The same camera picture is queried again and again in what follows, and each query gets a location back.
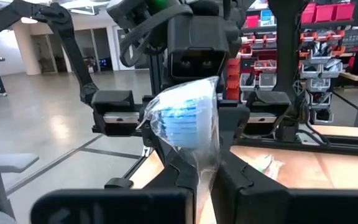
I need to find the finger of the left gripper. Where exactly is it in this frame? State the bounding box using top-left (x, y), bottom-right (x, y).
top-left (140, 106), bottom-right (176, 174)
top-left (218, 105), bottom-right (251, 157)

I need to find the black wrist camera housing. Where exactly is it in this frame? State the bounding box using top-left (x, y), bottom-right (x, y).
top-left (167, 14), bottom-right (231, 81)

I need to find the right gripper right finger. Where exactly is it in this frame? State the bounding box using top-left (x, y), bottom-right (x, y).
top-left (211, 150), bottom-right (358, 224)

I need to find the green toothbrush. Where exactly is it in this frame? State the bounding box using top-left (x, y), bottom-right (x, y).
top-left (252, 153), bottom-right (288, 182)

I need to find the red storage bin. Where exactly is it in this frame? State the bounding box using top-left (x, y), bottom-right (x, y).
top-left (336, 2), bottom-right (356, 21)
top-left (301, 3), bottom-right (317, 24)
top-left (315, 3), bottom-right (336, 23)

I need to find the wall rack of storage bins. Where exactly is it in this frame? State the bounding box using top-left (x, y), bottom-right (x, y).
top-left (225, 0), bottom-right (357, 125)

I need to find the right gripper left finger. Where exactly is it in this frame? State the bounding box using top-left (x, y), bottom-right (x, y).
top-left (30, 148), bottom-right (200, 224)

